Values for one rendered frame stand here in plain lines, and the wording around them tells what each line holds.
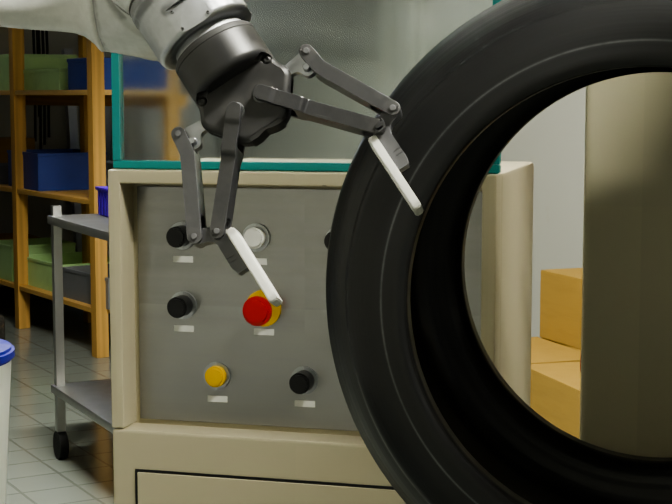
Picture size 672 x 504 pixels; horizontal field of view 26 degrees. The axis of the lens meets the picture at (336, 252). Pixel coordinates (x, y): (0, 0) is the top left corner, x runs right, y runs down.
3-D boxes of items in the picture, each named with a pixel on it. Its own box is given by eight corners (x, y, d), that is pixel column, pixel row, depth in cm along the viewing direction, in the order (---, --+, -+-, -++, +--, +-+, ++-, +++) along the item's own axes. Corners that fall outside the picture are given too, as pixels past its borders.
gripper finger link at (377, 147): (370, 147, 119) (378, 142, 119) (416, 217, 118) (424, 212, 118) (367, 138, 117) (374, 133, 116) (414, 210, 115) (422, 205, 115)
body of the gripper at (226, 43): (157, 58, 117) (216, 152, 116) (245, 1, 117) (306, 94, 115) (178, 83, 125) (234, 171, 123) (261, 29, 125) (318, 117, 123)
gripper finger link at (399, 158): (366, 123, 119) (397, 103, 119) (399, 174, 118) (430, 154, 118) (364, 119, 118) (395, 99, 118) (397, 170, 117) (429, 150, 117)
